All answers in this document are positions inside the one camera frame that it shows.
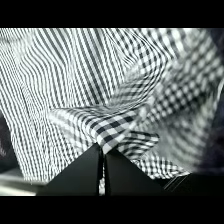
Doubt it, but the checked shirt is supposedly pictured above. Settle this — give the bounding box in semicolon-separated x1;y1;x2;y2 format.
0;27;224;197

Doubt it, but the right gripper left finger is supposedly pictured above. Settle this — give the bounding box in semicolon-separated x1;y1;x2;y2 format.
42;142;103;197

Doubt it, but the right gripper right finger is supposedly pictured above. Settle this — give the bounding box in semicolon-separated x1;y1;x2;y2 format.
103;148;168;197

